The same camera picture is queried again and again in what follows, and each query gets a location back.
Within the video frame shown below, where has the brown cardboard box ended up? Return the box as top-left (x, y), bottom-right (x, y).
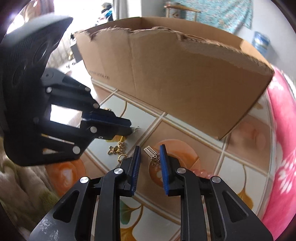
top-left (74, 16), bottom-right (275, 140)

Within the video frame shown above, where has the leaf print table cover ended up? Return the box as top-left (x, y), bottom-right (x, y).
top-left (45, 79), bottom-right (278, 241)

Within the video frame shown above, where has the teal floral cloth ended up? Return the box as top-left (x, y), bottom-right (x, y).
top-left (184, 0), bottom-right (253, 34)

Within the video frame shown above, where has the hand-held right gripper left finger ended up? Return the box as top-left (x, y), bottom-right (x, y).
top-left (29, 146), bottom-right (142, 241)

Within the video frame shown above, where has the pile of clothes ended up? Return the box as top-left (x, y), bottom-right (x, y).
top-left (99, 2), bottom-right (119, 22)

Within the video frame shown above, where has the gold ladder charm keychain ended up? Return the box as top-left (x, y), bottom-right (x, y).
top-left (144, 145), bottom-right (162, 167)

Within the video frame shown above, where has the gold butterfly keychain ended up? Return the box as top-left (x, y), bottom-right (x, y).
top-left (107, 126), bottom-right (139, 163)

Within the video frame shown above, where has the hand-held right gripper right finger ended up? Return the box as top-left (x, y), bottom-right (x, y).
top-left (159, 144), bottom-right (274, 241)

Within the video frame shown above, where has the pink floral blanket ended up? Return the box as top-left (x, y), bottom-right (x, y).
top-left (260, 70), bottom-right (296, 233)

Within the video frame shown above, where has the wooden chair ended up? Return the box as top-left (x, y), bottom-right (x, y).
top-left (164, 1), bottom-right (201, 19)

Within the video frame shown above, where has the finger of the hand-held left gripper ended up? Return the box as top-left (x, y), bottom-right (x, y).
top-left (6, 117), bottom-right (135, 167)
top-left (40, 68), bottom-right (132, 127)

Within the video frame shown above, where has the blue water jug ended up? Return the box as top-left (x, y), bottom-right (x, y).
top-left (252, 31), bottom-right (271, 56)

